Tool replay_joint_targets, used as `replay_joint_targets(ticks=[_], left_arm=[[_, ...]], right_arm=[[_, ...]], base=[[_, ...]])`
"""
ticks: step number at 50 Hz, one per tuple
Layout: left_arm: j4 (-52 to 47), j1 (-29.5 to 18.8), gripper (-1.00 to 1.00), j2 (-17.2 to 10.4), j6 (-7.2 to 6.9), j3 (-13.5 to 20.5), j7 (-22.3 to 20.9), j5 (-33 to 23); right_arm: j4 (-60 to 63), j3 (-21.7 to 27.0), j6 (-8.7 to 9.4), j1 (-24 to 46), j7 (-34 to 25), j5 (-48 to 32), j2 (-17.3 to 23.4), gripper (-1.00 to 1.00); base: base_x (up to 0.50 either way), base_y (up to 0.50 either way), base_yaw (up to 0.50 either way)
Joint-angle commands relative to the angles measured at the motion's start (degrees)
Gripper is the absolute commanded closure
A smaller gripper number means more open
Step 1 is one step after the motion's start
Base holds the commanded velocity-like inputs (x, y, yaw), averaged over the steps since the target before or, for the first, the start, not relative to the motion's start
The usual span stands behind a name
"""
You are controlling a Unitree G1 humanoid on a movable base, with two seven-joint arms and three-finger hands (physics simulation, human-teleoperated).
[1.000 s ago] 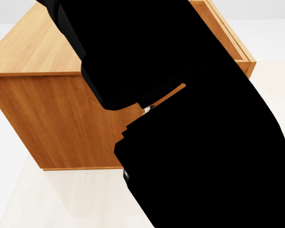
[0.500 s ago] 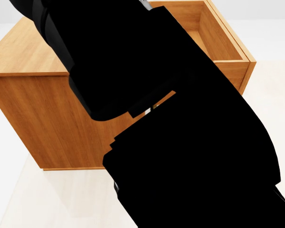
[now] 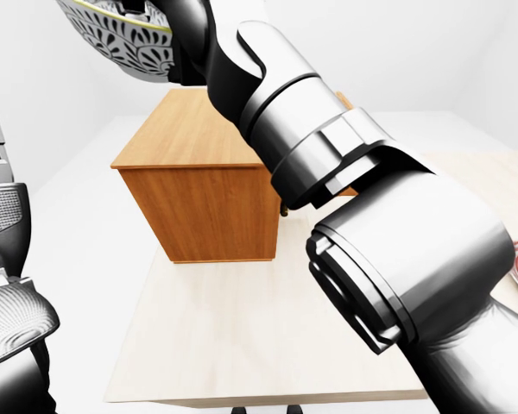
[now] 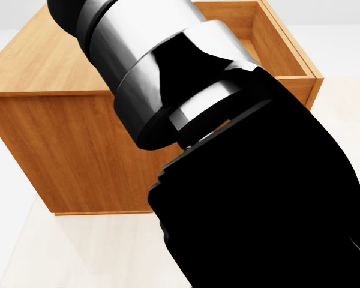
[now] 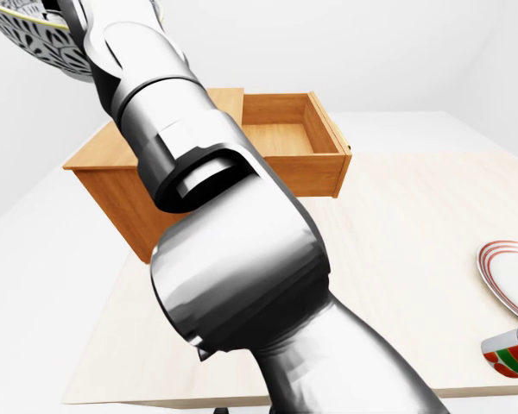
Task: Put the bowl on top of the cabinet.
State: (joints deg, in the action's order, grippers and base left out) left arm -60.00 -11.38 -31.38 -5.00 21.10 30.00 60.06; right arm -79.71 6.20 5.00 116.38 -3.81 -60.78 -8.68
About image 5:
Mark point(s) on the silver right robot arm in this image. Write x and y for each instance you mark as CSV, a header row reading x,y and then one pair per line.
x,y
241,280

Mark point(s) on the white plate with red rings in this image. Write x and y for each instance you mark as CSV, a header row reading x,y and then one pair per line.
x,y
511,276

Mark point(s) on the black patterned bowl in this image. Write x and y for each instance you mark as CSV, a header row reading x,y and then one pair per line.
x,y
30,41

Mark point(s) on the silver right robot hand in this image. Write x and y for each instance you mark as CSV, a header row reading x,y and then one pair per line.
x,y
112,10

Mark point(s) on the small dark shape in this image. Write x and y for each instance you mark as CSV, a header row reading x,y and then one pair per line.
x,y
221,410

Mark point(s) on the open wooden drawer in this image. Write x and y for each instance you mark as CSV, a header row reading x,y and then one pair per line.
x,y
285,138

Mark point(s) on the white mug with red-green pattern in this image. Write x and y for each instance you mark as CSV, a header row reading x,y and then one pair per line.
x,y
507,355

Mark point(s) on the wooden cabinet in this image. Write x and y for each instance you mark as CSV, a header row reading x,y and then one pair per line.
x,y
112,194

